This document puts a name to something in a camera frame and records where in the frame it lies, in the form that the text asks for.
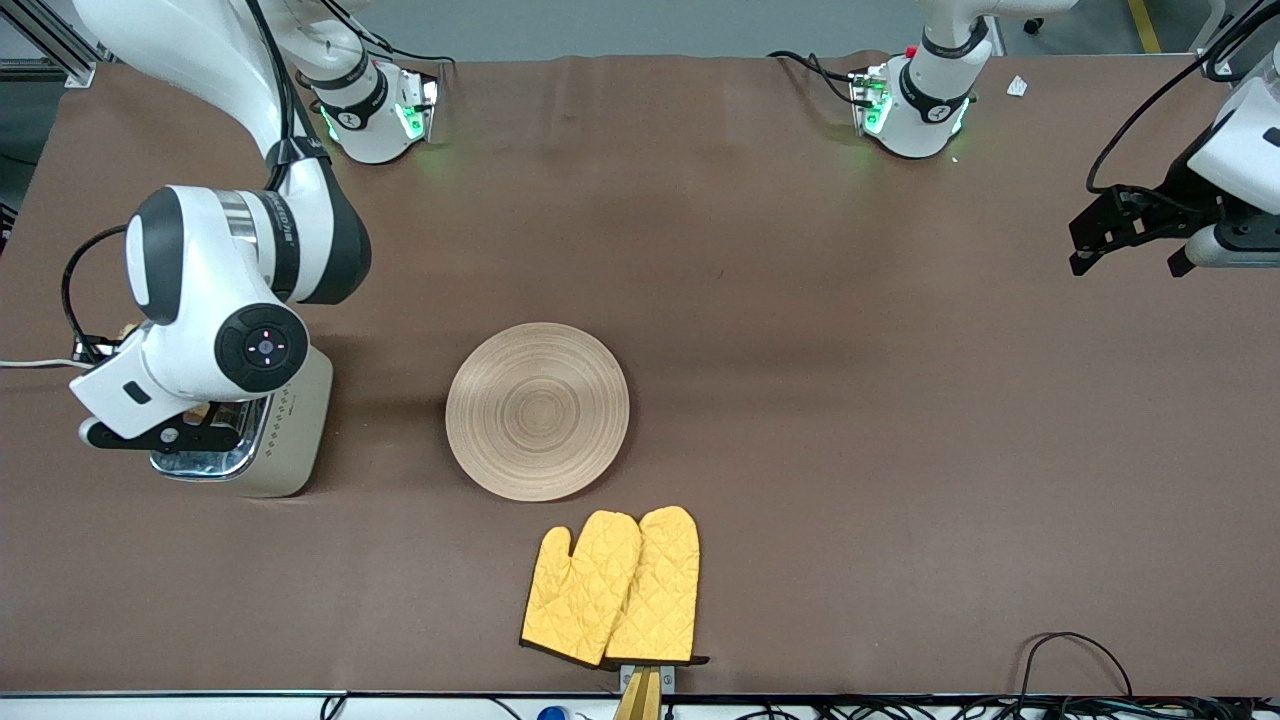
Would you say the round wooden plate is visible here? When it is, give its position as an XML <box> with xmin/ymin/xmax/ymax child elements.
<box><xmin>445</xmin><ymin>321</ymin><xmax>631</xmax><ymax>503</ymax></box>

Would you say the chrome two-slot toaster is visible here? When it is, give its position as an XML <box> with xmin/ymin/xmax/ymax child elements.
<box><xmin>150</xmin><ymin>345</ymin><xmax>336</xmax><ymax>499</ymax></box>

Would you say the green lit controller board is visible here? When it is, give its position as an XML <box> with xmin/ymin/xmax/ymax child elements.
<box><xmin>848</xmin><ymin>62</ymin><xmax>896</xmax><ymax>138</ymax></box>
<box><xmin>395</xmin><ymin>72</ymin><xmax>441</xmax><ymax>143</ymax></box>

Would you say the yellow quilted oven mitt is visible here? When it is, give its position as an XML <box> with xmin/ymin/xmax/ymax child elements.
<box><xmin>520</xmin><ymin>512</ymin><xmax>643</xmax><ymax>668</ymax></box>
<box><xmin>605</xmin><ymin>505</ymin><xmax>711</xmax><ymax>667</ymax></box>

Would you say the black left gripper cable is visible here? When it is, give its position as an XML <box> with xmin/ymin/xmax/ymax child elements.
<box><xmin>1085</xmin><ymin>0</ymin><xmax>1280</xmax><ymax>196</ymax></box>

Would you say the aluminium frame profile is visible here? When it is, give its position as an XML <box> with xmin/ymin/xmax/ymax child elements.
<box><xmin>1195</xmin><ymin>0</ymin><xmax>1280</xmax><ymax>79</ymax></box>
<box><xmin>0</xmin><ymin>0</ymin><xmax>101</xmax><ymax>91</ymax></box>

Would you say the black base cable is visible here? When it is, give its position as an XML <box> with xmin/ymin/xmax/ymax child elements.
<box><xmin>768</xmin><ymin>48</ymin><xmax>863</xmax><ymax>109</ymax></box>

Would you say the black cable loop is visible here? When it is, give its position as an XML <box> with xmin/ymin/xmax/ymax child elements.
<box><xmin>1015</xmin><ymin>631</ymin><xmax>1136</xmax><ymax>701</ymax></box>

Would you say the black cable bundle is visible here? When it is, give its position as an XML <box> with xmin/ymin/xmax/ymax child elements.
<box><xmin>740</xmin><ymin>695</ymin><xmax>1280</xmax><ymax>720</ymax></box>

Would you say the small metal bracket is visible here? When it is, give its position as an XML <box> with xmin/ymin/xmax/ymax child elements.
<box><xmin>618</xmin><ymin>662</ymin><xmax>677</xmax><ymax>695</ymax></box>

